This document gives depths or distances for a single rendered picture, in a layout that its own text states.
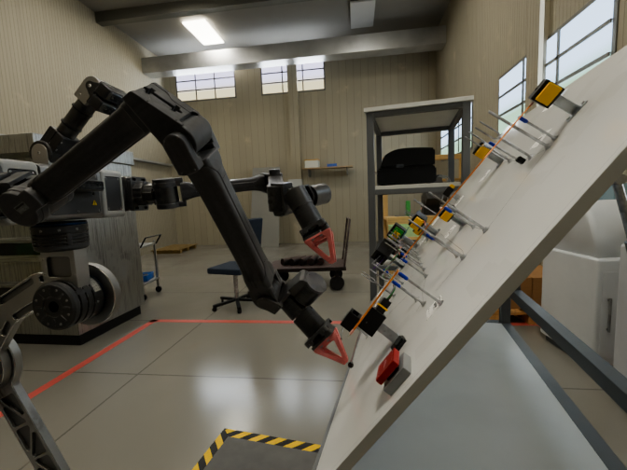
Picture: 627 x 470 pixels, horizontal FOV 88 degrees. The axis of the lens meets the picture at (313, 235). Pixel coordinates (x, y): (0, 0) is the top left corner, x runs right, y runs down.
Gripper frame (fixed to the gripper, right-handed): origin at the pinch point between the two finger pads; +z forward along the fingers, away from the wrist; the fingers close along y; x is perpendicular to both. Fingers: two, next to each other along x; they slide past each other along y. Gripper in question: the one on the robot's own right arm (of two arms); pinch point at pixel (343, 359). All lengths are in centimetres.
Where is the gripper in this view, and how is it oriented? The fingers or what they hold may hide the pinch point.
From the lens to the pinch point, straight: 81.8
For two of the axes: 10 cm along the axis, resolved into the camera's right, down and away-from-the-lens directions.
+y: 1.5, 0.8, 9.9
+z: 6.9, 7.1, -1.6
